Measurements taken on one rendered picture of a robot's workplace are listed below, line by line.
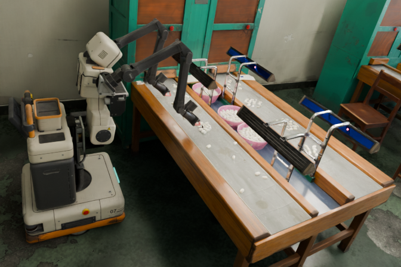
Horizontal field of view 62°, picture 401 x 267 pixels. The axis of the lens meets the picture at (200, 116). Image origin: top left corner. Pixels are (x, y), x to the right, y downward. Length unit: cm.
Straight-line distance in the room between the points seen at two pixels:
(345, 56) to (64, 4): 350
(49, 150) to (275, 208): 136
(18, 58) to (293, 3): 335
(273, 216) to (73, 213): 134
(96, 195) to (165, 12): 156
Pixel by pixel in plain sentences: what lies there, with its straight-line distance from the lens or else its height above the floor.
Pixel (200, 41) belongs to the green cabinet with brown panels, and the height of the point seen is 110.
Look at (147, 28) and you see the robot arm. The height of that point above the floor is 137.
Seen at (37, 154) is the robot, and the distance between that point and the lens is 219.
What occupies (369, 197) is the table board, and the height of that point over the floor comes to 74.
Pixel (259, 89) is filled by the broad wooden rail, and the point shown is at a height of 76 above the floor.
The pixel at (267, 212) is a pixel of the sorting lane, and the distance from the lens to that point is 198.
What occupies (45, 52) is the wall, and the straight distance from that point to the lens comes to 379.
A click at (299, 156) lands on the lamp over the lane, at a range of 184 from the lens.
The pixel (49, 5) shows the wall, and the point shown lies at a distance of 365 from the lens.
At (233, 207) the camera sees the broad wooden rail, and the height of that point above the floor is 76.
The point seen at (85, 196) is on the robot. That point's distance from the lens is 257.
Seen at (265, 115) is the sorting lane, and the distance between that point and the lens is 287.
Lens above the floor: 209
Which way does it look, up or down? 31 degrees down
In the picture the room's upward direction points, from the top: 10 degrees clockwise
